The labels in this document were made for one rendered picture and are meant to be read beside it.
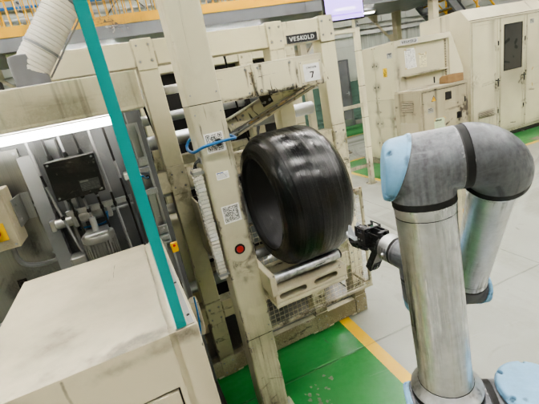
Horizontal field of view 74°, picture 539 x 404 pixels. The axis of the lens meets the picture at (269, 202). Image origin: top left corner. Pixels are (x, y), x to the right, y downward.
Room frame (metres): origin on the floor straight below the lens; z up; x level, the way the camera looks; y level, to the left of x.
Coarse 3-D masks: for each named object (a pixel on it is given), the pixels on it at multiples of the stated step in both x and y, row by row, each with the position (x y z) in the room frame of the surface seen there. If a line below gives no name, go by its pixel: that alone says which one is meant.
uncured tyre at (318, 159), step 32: (288, 128) 1.53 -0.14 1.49; (256, 160) 1.44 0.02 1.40; (288, 160) 1.32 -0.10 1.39; (320, 160) 1.34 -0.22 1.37; (256, 192) 1.79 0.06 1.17; (288, 192) 1.27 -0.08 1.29; (320, 192) 1.27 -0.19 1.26; (352, 192) 1.35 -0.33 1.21; (256, 224) 1.64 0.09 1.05; (288, 224) 1.27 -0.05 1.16; (320, 224) 1.26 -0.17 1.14; (288, 256) 1.34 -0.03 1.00
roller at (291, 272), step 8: (336, 248) 1.47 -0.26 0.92; (320, 256) 1.43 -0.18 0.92; (328, 256) 1.42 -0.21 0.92; (336, 256) 1.43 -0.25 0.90; (304, 264) 1.39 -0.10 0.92; (312, 264) 1.39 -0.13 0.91; (320, 264) 1.40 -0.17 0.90; (280, 272) 1.35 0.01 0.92; (288, 272) 1.35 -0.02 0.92; (296, 272) 1.36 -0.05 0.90; (304, 272) 1.38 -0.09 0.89; (280, 280) 1.33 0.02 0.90
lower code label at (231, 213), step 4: (232, 204) 1.36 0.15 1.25; (236, 204) 1.37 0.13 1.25; (224, 208) 1.35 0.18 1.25; (228, 208) 1.36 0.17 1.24; (232, 208) 1.36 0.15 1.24; (236, 208) 1.37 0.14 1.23; (224, 212) 1.35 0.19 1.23; (228, 212) 1.36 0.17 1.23; (232, 212) 1.36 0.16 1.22; (236, 212) 1.37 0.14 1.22; (240, 212) 1.37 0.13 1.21; (224, 216) 1.35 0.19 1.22; (228, 216) 1.35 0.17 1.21; (232, 216) 1.36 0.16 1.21; (236, 216) 1.37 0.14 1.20; (240, 216) 1.37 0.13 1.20; (224, 220) 1.35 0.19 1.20; (228, 220) 1.35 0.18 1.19; (232, 220) 1.36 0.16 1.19; (236, 220) 1.36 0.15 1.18
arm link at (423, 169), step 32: (448, 128) 0.61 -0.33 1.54; (384, 160) 0.61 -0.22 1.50; (416, 160) 0.58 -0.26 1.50; (448, 160) 0.57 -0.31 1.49; (384, 192) 0.62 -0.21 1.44; (416, 192) 0.58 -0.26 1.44; (448, 192) 0.58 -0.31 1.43; (416, 224) 0.59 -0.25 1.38; (448, 224) 0.58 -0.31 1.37; (416, 256) 0.59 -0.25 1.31; (448, 256) 0.57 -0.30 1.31; (416, 288) 0.60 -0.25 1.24; (448, 288) 0.57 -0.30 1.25; (416, 320) 0.61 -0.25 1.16; (448, 320) 0.57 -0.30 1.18; (416, 352) 0.63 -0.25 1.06; (448, 352) 0.57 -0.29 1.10; (416, 384) 0.63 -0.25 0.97; (448, 384) 0.57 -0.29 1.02; (480, 384) 0.60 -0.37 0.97
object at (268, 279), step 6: (258, 264) 1.41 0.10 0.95; (264, 270) 1.35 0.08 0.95; (264, 276) 1.33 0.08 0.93; (270, 276) 1.29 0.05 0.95; (264, 282) 1.35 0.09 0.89; (270, 282) 1.28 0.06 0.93; (276, 282) 1.29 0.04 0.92; (270, 288) 1.28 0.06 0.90; (276, 288) 1.28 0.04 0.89; (270, 294) 1.30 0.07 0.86; (276, 294) 1.28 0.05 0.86
